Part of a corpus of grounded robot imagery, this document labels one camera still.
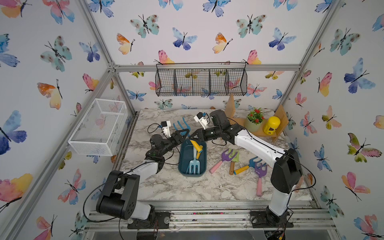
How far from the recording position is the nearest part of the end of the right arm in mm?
623

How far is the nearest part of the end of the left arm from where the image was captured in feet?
2.20

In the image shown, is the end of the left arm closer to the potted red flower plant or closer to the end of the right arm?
the end of the right arm

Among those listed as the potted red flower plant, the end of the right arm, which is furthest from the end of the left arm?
the potted red flower plant
